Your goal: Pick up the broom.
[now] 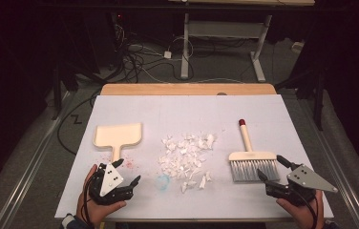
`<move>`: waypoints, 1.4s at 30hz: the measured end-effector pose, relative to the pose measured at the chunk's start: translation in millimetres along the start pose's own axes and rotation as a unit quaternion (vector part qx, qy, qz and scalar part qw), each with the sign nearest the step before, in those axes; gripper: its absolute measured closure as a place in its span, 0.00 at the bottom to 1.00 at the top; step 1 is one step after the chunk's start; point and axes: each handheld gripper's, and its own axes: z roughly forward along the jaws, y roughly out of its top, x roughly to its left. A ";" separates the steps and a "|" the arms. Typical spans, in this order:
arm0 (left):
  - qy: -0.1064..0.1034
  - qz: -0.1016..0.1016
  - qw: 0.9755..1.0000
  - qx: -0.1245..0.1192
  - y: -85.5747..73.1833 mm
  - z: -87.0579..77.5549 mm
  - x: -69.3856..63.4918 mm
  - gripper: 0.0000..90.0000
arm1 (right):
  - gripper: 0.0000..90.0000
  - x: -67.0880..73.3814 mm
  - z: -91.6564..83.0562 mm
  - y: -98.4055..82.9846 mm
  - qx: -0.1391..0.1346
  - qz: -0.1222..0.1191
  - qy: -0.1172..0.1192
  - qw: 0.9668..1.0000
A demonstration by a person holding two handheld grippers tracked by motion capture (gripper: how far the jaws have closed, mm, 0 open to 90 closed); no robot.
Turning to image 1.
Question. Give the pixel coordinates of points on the grey round table grommet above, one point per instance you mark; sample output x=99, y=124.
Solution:
x=221, y=93

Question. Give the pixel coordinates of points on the person's right hand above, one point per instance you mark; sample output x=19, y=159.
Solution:
x=300, y=214

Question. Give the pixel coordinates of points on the white metal desk frame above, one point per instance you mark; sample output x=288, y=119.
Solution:
x=225, y=29

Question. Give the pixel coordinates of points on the person's left hand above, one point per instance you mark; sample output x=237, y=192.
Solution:
x=93, y=211

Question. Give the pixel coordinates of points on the cream plastic dustpan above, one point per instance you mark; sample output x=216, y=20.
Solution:
x=118, y=135

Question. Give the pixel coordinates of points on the black metal stand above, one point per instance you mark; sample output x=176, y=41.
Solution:
x=318, y=101
x=56, y=95

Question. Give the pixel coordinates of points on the pile of white paper scraps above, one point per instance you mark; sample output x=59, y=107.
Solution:
x=184, y=156

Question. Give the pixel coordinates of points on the cream hand brush grey bristles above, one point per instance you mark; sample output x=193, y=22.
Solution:
x=252, y=163

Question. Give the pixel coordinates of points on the wooden table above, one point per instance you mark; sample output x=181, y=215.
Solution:
x=187, y=89

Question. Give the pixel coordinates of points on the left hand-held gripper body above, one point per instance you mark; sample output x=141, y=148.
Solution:
x=109, y=179

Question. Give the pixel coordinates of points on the white power adapter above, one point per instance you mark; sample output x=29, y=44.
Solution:
x=167, y=54

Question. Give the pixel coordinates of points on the metal floor rail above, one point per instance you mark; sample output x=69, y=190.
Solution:
x=336, y=165
x=31, y=159

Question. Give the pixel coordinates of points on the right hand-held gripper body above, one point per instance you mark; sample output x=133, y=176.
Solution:
x=298, y=186

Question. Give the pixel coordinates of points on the white board table cover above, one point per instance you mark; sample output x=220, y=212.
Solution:
x=187, y=111

